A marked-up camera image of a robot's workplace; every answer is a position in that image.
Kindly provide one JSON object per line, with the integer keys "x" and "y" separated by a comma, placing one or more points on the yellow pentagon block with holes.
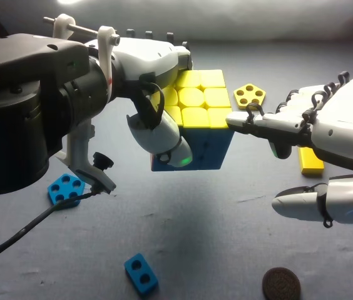
{"x": 249, "y": 95}

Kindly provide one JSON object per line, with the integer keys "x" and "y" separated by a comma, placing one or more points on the Rubik's cube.
{"x": 204, "y": 103}

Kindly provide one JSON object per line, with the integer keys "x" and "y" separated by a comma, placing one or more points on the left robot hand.
{"x": 145, "y": 53}

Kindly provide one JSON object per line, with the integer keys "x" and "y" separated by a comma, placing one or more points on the white backdrop sheet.
{"x": 226, "y": 18}

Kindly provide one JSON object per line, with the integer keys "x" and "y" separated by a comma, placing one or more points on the blue two-hole block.
{"x": 140, "y": 275}

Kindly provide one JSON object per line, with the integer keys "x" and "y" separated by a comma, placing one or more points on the grey table cloth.
{"x": 195, "y": 225}

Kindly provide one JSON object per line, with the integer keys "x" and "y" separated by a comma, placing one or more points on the yellow rectangular block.
{"x": 311, "y": 164}

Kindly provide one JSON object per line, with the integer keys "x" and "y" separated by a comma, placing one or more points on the blue pentagon block with holes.
{"x": 62, "y": 187}

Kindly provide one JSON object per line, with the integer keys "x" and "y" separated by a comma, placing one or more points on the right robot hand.
{"x": 345, "y": 125}

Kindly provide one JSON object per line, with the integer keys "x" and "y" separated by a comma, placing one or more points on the dark chocolate sandwich cookie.
{"x": 281, "y": 284}

